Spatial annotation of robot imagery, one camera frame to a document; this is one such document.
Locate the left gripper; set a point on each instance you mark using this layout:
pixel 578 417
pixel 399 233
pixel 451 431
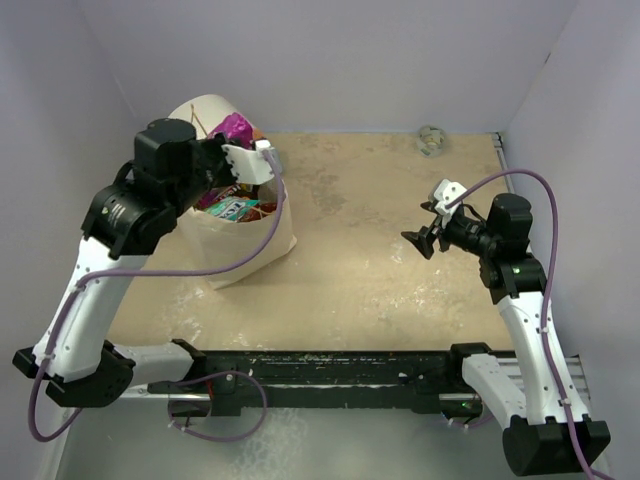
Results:
pixel 213 145

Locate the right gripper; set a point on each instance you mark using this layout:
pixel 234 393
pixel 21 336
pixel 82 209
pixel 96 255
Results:
pixel 426 237

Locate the yellow m&m's packet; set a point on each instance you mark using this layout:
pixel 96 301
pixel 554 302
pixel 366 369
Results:
pixel 218 194

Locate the teal fox's mint bag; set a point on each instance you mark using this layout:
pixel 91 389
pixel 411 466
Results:
pixel 231 208

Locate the purple candy bag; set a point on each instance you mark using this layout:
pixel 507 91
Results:
pixel 236 128

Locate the red doritos bag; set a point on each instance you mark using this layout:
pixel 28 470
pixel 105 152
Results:
pixel 254 211

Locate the brown paper bag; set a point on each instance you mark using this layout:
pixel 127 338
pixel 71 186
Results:
pixel 235 250

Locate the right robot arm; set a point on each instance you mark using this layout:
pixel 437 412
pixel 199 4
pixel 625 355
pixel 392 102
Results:
pixel 546 426

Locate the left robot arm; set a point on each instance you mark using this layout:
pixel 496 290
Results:
pixel 170 171

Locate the white orange cylinder container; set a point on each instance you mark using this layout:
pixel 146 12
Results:
pixel 205 112

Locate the tape roll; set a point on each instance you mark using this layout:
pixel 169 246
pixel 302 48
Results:
pixel 430 141

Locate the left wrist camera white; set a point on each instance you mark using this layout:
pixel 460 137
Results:
pixel 253 166

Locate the black aluminium base frame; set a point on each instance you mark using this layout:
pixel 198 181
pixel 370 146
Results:
pixel 411 381

